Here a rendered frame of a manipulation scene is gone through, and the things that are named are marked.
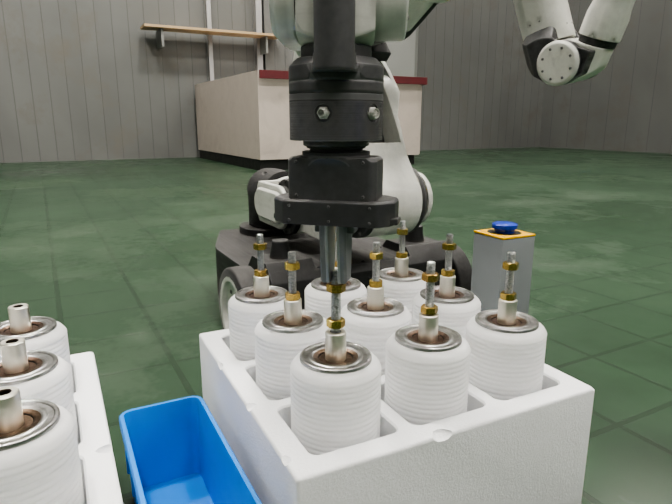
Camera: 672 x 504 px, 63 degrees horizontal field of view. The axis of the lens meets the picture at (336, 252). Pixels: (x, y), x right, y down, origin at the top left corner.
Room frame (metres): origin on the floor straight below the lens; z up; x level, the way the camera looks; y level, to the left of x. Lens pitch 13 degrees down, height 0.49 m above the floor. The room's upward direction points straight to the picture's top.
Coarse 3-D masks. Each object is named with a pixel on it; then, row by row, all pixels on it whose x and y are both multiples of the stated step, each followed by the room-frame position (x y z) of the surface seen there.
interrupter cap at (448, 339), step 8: (400, 328) 0.60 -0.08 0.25; (408, 328) 0.61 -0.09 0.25; (416, 328) 0.60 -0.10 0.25; (440, 328) 0.61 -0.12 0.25; (448, 328) 0.60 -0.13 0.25; (400, 336) 0.58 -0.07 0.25; (408, 336) 0.58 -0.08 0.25; (416, 336) 0.59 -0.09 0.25; (440, 336) 0.59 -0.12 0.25; (448, 336) 0.58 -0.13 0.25; (456, 336) 0.58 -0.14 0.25; (400, 344) 0.56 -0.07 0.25; (408, 344) 0.56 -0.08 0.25; (416, 344) 0.56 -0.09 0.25; (424, 344) 0.56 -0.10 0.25; (432, 344) 0.56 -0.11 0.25; (440, 344) 0.56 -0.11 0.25; (448, 344) 0.56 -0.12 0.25; (456, 344) 0.56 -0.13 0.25
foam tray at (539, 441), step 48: (240, 384) 0.61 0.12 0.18; (384, 384) 0.62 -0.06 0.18; (576, 384) 0.61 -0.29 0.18; (240, 432) 0.59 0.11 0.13; (288, 432) 0.50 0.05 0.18; (384, 432) 0.53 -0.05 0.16; (432, 432) 0.50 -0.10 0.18; (480, 432) 0.52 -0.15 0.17; (528, 432) 0.55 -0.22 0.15; (576, 432) 0.59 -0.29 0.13; (288, 480) 0.44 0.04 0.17; (336, 480) 0.44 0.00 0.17; (384, 480) 0.47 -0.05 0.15; (432, 480) 0.49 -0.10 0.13; (480, 480) 0.52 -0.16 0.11; (528, 480) 0.56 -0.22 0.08; (576, 480) 0.59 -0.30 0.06
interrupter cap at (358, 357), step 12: (312, 348) 0.55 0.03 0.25; (324, 348) 0.55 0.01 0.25; (348, 348) 0.55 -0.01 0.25; (360, 348) 0.55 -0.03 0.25; (300, 360) 0.52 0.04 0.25; (312, 360) 0.52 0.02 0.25; (324, 360) 0.52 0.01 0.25; (348, 360) 0.52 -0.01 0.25; (360, 360) 0.52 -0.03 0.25; (324, 372) 0.49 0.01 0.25; (336, 372) 0.49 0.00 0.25; (348, 372) 0.49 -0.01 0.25
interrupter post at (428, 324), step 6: (420, 312) 0.59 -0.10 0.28; (420, 318) 0.58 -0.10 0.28; (426, 318) 0.57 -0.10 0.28; (432, 318) 0.57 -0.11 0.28; (438, 318) 0.58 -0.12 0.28; (420, 324) 0.58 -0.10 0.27; (426, 324) 0.57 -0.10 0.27; (432, 324) 0.57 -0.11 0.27; (420, 330) 0.58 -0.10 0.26; (426, 330) 0.57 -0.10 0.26; (432, 330) 0.57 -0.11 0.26; (420, 336) 0.58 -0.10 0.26; (426, 336) 0.57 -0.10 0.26; (432, 336) 0.57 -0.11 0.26
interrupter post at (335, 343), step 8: (328, 336) 0.52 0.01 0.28; (336, 336) 0.52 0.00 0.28; (344, 336) 0.52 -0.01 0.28; (328, 344) 0.52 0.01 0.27; (336, 344) 0.52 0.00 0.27; (344, 344) 0.52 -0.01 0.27; (328, 352) 0.52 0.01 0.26; (336, 352) 0.52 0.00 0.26; (344, 352) 0.52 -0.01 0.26; (328, 360) 0.52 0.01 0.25; (336, 360) 0.52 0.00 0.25; (344, 360) 0.52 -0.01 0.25
